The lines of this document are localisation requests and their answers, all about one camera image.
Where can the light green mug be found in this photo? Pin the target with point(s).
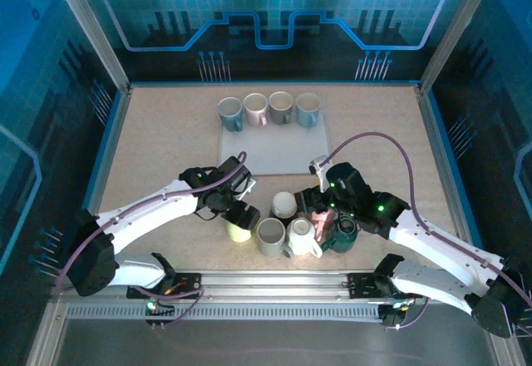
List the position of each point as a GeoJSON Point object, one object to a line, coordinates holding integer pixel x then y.
{"type": "Point", "coordinates": [237, 233]}

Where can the salmon pink mug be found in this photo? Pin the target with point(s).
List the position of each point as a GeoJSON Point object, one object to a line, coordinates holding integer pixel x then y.
{"type": "Point", "coordinates": [322, 222]}

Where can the dark green mug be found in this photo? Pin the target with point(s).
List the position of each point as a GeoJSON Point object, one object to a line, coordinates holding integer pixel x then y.
{"type": "Point", "coordinates": [345, 237]}

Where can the light grey mug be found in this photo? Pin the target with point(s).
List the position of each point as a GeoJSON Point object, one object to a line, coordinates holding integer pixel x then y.
{"type": "Point", "coordinates": [270, 237]}

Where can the black mug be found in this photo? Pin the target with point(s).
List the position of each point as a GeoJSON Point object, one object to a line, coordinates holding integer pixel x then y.
{"type": "Point", "coordinates": [284, 204]}

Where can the white mug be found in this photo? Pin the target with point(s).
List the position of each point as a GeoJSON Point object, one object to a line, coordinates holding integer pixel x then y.
{"type": "Point", "coordinates": [301, 237]}

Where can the blue-grey mug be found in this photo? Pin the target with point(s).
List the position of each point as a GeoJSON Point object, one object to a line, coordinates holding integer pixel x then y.
{"type": "Point", "coordinates": [230, 108]}

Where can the light blue mug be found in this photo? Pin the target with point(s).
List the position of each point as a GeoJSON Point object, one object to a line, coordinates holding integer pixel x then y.
{"type": "Point", "coordinates": [307, 106]}

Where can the pale pink mug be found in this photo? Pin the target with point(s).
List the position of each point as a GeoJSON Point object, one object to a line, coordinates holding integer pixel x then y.
{"type": "Point", "coordinates": [254, 104]}

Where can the dark grey mug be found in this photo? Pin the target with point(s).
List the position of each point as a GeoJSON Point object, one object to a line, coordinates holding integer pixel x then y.
{"type": "Point", "coordinates": [280, 104]}

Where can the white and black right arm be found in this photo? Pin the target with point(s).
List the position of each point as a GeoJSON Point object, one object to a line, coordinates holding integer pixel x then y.
{"type": "Point", "coordinates": [444, 245]}

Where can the white plastic tray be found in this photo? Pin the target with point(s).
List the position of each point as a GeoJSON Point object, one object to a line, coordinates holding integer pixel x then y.
{"type": "Point", "coordinates": [274, 154]}

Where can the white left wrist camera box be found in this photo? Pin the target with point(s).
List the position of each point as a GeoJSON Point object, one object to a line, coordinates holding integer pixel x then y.
{"type": "Point", "coordinates": [246, 187]}

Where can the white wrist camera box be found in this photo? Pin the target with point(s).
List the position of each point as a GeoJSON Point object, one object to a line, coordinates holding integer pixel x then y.
{"type": "Point", "coordinates": [246, 187]}
{"type": "Point", "coordinates": [319, 166]}

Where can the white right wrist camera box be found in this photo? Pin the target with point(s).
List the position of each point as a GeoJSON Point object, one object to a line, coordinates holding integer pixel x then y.
{"type": "Point", "coordinates": [319, 166]}

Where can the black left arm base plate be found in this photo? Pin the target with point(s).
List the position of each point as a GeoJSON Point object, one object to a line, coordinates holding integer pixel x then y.
{"type": "Point", "coordinates": [189, 283]}

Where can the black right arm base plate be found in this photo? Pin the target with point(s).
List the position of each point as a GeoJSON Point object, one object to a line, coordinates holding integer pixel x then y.
{"type": "Point", "coordinates": [361, 285]}

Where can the aluminium frame rail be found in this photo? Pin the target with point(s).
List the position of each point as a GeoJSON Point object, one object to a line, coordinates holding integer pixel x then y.
{"type": "Point", "coordinates": [442, 154]}
{"type": "Point", "coordinates": [106, 162]}

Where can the aluminium mounting rail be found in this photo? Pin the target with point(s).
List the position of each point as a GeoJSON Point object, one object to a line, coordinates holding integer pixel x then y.
{"type": "Point", "coordinates": [270, 285]}

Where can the aluminium frame post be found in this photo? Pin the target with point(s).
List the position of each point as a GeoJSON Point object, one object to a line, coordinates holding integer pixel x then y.
{"type": "Point", "coordinates": [457, 29]}
{"type": "Point", "coordinates": [90, 29]}

